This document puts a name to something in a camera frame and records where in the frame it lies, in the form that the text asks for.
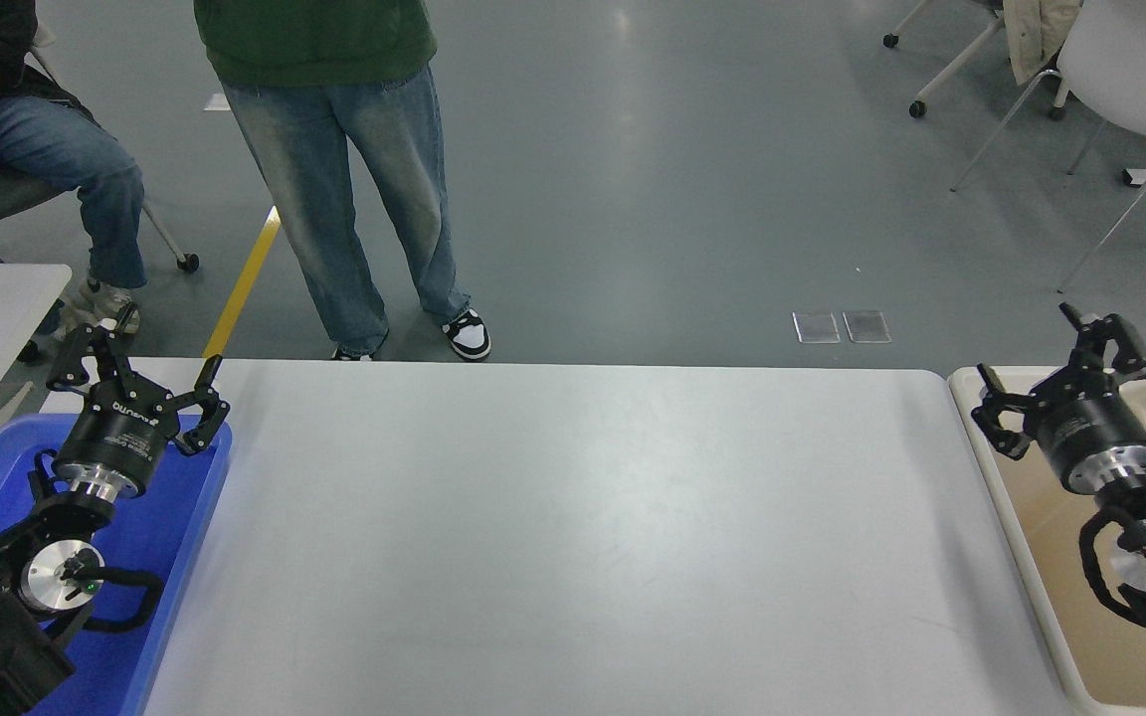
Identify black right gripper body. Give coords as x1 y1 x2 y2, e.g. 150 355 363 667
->
1026 391 1146 483

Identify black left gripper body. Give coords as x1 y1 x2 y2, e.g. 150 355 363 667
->
53 393 182 488

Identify white plastic chair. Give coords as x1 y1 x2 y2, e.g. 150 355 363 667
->
951 0 1146 294

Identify large pale plastic bin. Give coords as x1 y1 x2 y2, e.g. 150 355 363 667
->
949 365 1146 716

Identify blue plastic tray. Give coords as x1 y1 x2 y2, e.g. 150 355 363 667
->
0 413 234 716

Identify grey office chair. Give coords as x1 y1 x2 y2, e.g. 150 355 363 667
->
0 25 202 274

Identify white rolling stand legs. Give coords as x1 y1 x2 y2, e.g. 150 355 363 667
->
883 0 1071 121

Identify beige coat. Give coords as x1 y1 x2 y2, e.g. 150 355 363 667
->
1004 0 1083 87

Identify yellow floor tape line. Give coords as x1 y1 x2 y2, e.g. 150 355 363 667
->
203 206 283 359

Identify person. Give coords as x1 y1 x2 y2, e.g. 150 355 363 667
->
0 0 149 336
193 0 492 362

